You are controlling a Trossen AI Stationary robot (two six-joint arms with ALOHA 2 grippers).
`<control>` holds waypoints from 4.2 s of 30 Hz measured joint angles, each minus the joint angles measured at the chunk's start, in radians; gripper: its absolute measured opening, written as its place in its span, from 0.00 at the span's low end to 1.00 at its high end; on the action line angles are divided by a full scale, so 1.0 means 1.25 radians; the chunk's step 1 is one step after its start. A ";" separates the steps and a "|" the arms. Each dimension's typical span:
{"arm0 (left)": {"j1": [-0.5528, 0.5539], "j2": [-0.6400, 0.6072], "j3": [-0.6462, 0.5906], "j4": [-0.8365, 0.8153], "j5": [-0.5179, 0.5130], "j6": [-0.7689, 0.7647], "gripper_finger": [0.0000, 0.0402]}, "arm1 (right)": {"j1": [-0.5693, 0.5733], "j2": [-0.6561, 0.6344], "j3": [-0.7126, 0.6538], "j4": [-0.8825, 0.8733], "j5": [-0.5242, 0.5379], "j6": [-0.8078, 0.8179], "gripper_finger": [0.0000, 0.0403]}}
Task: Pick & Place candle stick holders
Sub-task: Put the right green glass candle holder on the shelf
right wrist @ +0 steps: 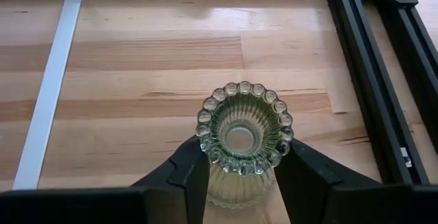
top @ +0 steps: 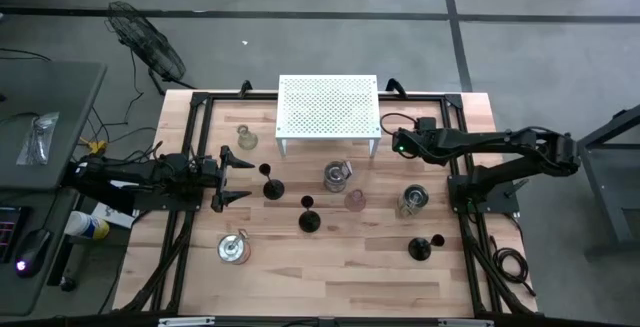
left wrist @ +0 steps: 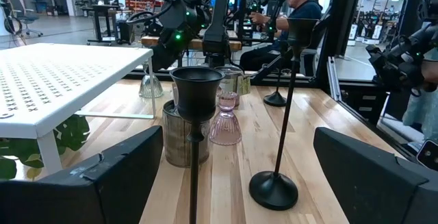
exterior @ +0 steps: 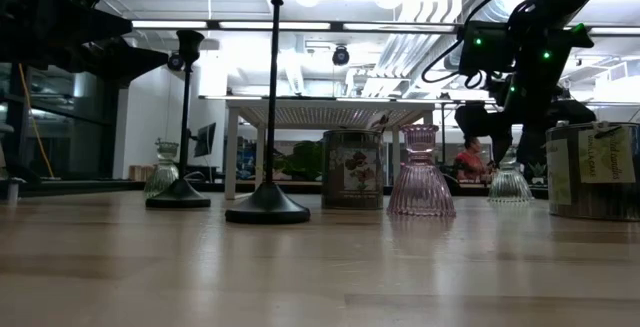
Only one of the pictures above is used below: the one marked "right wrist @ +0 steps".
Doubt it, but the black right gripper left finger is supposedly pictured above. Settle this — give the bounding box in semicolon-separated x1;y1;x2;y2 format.
131;135;211;224

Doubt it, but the black aluminium table frame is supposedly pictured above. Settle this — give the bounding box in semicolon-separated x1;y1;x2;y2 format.
0;0;438;187

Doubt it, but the clear glass candle holder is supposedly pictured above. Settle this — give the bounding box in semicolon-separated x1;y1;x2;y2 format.
194;80;294;210

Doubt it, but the white perforated metal shelf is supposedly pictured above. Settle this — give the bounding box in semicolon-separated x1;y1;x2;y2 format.
12;0;83;190

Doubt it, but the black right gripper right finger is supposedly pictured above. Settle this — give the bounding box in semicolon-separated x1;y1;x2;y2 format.
274;137;413;224

